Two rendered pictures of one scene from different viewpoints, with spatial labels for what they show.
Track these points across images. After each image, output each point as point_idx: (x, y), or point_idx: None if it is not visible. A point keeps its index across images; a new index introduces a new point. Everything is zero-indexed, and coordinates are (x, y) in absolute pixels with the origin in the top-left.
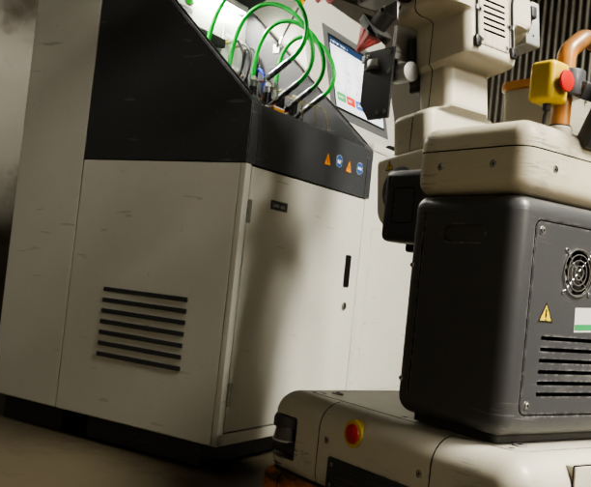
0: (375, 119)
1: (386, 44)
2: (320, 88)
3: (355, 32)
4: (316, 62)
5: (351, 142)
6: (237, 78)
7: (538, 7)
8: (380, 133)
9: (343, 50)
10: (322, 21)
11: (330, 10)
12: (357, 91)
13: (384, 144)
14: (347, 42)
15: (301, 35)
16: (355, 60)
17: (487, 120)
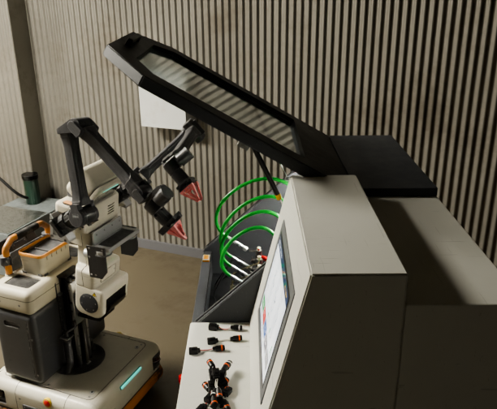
0: (128, 255)
1: (162, 235)
2: (263, 281)
3: (295, 242)
4: (270, 256)
5: (194, 307)
6: (216, 236)
7: (49, 216)
8: (260, 385)
9: (279, 257)
10: (284, 218)
11: (292, 207)
12: (270, 311)
13: (258, 404)
14: (285, 249)
15: (258, 226)
16: (281, 276)
17: (78, 262)
